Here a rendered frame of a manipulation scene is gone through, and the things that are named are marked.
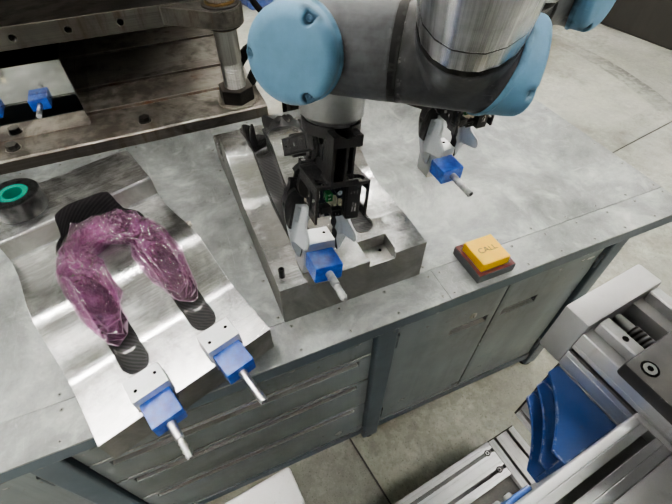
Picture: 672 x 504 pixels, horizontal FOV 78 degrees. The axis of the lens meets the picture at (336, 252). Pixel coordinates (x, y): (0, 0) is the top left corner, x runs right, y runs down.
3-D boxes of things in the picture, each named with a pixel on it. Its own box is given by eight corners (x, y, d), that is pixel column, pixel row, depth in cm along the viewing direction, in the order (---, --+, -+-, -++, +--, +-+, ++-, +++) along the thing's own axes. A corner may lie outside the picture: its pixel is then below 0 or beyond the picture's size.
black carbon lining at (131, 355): (223, 322, 65) (213, 297, 60) (128, 383, 58) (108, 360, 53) (134, 207, 82) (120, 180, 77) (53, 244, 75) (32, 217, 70)
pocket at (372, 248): (395, 266, 71) (397, 251, 69) (367, 275, 70) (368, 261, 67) (382, 247, 74) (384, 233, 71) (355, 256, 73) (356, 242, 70)
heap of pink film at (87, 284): (211, 291, 67) (199, 260, 61) (100, 357, 60) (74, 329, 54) (143, 207, 80) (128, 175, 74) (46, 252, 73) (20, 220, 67)
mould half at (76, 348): (274, 346, 67) (265, 309, 59) (115, 459, 56) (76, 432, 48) (144, 190, 92) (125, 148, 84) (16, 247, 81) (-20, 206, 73)
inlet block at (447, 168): (478, 202, 74) (486, 178, 70) (454, 209, 73) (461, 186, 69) (438, 160, 82) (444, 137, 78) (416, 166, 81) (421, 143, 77)
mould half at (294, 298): (419, 274, 77) (431, 222, 67) (284, 322, 70) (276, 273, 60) (319, 132, 107) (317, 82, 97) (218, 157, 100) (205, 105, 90)
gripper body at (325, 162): (312, 230, 51) (316, 137, 44) (289, 195, 57) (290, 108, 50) (367, 219, 54) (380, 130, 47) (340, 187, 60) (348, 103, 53)
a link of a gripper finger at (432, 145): (426, 178, 72) (446, 130, 66) (408, 159, 76) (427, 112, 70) (440, 177, 74) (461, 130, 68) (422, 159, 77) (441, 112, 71)
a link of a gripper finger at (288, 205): (279, 228, 57) (294, 170, 52) (275, 222, 58) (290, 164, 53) (310, 229, 59) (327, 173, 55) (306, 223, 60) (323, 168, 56)
